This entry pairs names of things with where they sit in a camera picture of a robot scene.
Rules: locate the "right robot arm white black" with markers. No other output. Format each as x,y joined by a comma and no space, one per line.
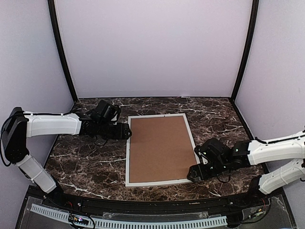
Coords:
216,158

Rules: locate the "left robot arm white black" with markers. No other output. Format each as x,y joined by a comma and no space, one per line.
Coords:
21,125

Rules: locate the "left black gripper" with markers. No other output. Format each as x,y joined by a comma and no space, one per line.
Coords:
121,135

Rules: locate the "right black corner post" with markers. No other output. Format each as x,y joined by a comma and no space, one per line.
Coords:
246,51

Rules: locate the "small green circuit board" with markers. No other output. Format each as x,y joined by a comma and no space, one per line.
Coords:
76,220

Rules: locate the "black front rail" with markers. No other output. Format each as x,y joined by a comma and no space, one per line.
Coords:
223,205

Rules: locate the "white picture frame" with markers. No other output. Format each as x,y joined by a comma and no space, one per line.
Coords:
127,167

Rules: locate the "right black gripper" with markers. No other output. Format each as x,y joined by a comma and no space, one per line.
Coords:
193,169

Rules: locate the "black corner post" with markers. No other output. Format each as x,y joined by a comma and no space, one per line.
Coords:
246,51
60,49

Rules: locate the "brown cardboard backing board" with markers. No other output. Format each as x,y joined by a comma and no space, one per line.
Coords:
162,148

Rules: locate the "left black corner post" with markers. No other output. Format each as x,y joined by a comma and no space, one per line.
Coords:
60,49

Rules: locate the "white slotted cable duct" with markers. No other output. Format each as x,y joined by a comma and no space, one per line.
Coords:
99,223

